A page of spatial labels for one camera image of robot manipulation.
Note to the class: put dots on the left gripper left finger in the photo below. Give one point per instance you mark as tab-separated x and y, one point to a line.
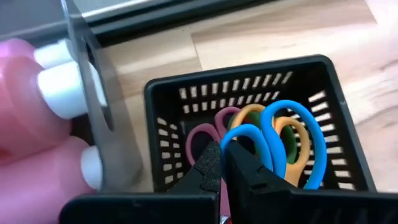
140	208

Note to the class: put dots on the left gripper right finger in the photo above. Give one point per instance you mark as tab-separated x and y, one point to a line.
295	208

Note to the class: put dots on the orange scissors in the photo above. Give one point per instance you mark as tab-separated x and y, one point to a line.
300	161

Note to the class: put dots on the green scissors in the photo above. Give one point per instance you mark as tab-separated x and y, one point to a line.
290	143

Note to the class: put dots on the blue scissors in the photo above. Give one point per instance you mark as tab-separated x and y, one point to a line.
311	124

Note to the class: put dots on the pink scissors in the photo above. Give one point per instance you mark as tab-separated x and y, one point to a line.
202	127

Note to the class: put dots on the pink paint bottle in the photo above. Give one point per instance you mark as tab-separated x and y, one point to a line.
18	48
40	180

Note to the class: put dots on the red paint bottle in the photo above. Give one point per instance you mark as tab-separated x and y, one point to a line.
25	109

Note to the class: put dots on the tinted clear plastic bin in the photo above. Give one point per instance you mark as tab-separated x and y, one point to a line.
118	140

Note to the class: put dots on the black plastic basket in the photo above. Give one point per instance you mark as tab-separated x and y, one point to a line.
248	67

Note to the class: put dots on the black aluminium rig frame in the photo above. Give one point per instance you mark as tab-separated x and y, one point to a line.
155	21

